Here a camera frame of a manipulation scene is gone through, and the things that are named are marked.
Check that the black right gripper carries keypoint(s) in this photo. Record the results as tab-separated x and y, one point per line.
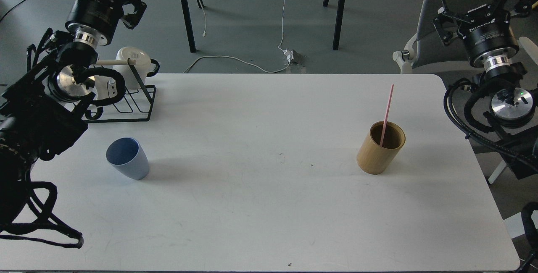
487	33

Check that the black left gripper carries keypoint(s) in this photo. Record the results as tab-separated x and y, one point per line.
93	10

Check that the pink chopstick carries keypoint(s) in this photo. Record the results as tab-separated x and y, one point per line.
385	120

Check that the blue plastic cup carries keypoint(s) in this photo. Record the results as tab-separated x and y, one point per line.
127	156

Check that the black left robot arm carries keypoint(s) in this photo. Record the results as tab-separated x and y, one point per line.
48	110

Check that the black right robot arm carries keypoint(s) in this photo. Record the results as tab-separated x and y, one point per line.
492	101

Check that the grey office chair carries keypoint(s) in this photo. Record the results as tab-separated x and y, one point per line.
426	47

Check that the white mug rear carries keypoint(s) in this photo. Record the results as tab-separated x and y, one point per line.
144	65

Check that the black table leg left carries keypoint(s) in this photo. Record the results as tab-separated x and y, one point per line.
188	23

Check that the bamboo cylinder holder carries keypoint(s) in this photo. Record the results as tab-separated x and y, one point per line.
379	149

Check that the white power plug adapter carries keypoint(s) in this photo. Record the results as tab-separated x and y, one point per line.
293	57

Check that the black wire mug rack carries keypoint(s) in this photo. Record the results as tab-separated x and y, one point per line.
135	106

